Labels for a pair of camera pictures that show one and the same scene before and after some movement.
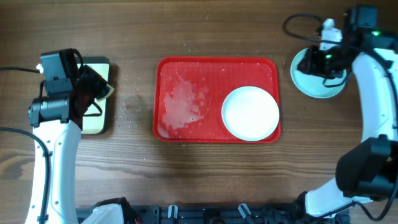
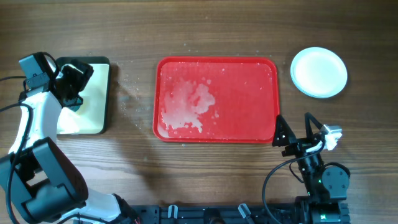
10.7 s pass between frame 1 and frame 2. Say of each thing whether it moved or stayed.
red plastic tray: stayed
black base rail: stayed
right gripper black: moved
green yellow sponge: moved
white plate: moved
